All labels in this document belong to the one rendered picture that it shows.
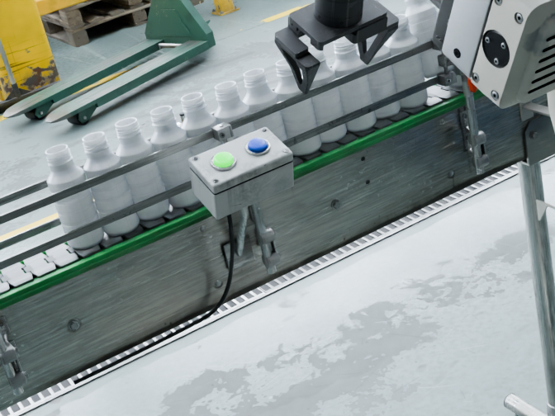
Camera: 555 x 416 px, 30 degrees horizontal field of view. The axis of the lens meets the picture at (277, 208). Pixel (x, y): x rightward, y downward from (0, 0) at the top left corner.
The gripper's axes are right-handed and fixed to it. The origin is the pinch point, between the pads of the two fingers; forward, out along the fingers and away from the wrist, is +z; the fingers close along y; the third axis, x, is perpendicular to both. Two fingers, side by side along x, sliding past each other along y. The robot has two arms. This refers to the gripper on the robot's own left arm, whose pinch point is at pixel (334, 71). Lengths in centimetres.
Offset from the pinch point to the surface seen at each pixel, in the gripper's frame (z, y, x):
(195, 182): 29.9, 10.9, -18.1
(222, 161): 25.0, 7.5, -15.4
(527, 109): 48, -59, -13
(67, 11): 351, -146, -456
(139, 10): 366, -195, -448
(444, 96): 44, -44, -21
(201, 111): 30.3, 1.5, -31.2
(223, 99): 30.0, -2.8, -31.1
